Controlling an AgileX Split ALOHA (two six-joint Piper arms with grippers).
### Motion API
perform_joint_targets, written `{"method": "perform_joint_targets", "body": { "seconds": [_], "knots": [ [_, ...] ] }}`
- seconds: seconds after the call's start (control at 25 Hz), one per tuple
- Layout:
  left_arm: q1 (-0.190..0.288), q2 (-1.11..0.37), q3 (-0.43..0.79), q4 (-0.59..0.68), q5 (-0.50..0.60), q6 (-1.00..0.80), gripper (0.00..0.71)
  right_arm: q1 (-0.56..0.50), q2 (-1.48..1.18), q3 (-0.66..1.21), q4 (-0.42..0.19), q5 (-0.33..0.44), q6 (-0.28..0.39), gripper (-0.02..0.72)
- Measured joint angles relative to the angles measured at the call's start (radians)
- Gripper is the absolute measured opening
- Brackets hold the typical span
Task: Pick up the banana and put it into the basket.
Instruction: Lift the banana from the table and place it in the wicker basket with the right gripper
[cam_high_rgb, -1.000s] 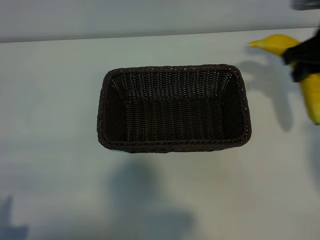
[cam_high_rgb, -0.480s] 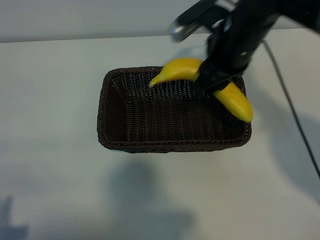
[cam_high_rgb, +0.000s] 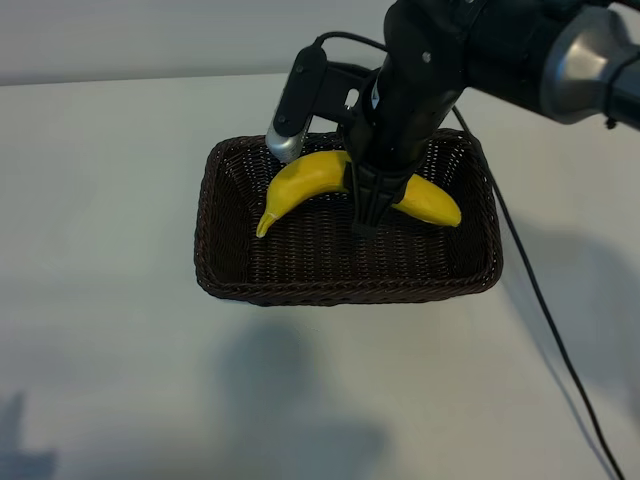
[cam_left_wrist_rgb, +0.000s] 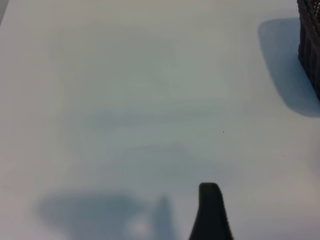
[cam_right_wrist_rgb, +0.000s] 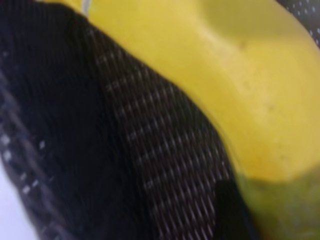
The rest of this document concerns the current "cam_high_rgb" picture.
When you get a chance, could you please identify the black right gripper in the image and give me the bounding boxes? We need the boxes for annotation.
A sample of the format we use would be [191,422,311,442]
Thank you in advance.
[343,49,469,237]

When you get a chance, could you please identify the yellow banana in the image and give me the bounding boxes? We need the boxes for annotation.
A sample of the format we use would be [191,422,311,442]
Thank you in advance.
[255,149,463,239]

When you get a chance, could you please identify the dark brown wicker basket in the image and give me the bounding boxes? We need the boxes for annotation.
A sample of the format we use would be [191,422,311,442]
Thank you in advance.
[193,127,504,307]

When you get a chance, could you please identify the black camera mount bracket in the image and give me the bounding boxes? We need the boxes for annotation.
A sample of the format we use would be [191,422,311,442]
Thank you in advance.
[312,60,384,129]

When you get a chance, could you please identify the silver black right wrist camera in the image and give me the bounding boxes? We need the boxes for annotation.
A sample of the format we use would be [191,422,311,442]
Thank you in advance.
[264,43,329,164]

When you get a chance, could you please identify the thin black cable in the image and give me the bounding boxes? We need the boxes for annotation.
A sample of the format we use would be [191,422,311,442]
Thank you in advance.
[309,31,627,480]

